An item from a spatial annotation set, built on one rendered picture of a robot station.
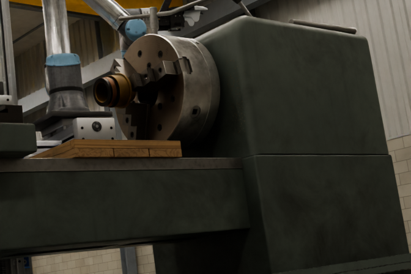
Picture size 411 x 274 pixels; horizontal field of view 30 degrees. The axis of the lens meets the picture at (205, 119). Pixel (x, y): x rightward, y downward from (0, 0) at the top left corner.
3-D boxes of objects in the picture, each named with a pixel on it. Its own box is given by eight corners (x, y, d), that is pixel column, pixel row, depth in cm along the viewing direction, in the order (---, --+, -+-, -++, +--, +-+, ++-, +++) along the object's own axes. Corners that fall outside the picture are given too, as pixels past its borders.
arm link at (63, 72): (48, 87, 256) (44, 49, 258) (47, 97, 269) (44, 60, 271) (84, 85, 259) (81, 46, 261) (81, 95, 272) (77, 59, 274)
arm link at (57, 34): (47, 95, 267) (33, -49, 278) (46, 106, 281) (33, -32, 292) (82, 93, 270) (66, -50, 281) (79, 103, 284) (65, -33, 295)
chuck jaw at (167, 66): (160, 79, 206) (186, 57, 198) (164, 95, 204) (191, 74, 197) (126, 76, 199) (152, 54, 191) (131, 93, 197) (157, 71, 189)
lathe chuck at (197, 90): (144, 158, 221) (134, 52, 225) (216, 140, 197) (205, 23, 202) (118, 158, 215) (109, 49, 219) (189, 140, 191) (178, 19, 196)
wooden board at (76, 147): (100, 183, 210) (99, 168, 211) (182, 156, 184) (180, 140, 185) (-1, 185, 190) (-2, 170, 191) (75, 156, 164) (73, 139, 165)
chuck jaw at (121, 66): (147, 93, 210) (126, 71, 218) (153, 78, 208) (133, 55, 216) (114, 91, 203) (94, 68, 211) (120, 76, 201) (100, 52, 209)
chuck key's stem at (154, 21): (151, 47, 209) (148, 7, 211) (153, 49, 212) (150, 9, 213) (159, 46, 209) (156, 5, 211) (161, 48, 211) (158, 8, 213)
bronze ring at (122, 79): (115, 77, 205) (87, 79, 199) (136, 68, 199) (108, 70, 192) (122, 111, 204) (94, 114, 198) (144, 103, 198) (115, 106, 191)
